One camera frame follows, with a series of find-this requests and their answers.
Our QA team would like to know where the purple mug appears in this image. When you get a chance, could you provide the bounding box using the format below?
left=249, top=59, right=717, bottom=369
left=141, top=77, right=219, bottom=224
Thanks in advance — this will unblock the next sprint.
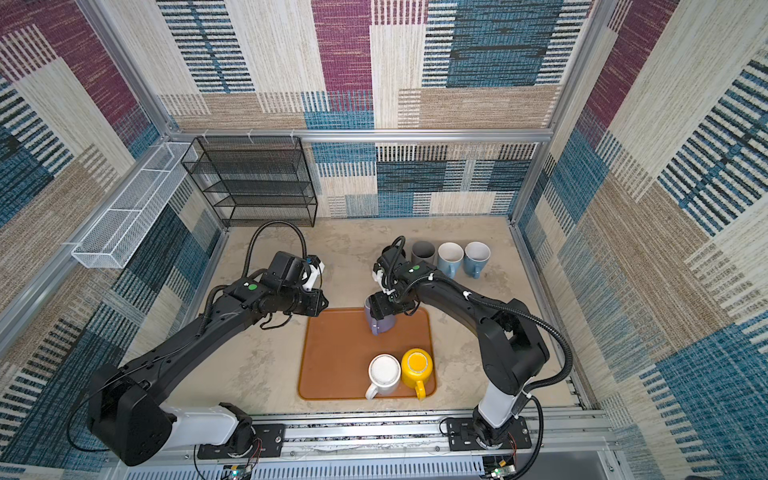
left=364, top=299, right=396, bottom=336

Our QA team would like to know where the grey mug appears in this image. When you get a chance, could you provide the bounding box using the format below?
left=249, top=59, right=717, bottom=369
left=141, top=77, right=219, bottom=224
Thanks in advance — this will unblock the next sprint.
left=411, top=240, right=436, bottom=266

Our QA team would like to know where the light blue mug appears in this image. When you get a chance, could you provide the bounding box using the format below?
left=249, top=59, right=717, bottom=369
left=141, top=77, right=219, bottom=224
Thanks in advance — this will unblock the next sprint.
left=437, top=242, right=464, bottom=279

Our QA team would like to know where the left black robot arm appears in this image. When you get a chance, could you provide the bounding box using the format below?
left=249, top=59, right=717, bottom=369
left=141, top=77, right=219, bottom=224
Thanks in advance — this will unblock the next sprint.
left=66, top=251, right=329, bottom=466

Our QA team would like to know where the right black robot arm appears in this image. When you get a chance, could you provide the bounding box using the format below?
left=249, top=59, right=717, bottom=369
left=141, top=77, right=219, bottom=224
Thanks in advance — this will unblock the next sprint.
left=368, top=236, right=574, bottom=448

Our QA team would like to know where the white mug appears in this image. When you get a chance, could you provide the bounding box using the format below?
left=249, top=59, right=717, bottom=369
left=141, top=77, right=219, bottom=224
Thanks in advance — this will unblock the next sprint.
left=365, top=354, right=401, bottom=400

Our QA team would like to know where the yellow mug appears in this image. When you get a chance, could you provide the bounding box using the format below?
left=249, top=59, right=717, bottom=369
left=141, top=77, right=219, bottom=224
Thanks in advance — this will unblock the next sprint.
left=401, top=348, right=433, bottom=400

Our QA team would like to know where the brown plastic tray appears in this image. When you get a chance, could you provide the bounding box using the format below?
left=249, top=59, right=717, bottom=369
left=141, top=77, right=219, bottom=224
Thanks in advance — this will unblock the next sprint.
left=298, top=308, right=433, bottom=401

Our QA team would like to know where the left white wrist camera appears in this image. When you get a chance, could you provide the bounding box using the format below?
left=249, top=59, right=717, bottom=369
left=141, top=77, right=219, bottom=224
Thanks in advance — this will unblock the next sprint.
left=300, top=255, right=325, bottom=292

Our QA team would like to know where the black wire shelf rack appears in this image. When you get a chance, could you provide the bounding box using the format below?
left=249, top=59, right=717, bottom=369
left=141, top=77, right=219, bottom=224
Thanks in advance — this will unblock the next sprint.
left=181, top=136, right=318, bottom=227

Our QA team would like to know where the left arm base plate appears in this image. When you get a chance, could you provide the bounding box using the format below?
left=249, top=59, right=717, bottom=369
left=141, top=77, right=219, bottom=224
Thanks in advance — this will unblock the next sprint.
left=196, top=424, right=286, bottom=461

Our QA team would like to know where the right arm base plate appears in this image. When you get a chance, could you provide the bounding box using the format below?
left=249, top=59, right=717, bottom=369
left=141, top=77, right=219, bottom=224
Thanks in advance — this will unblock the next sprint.
left=438, top=417, right=533, bottom=451

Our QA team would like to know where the white wire mesh basket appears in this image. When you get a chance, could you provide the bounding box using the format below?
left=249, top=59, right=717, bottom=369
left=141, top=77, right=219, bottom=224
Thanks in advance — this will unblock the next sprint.
left=72, top=142, right=189, bottom=269

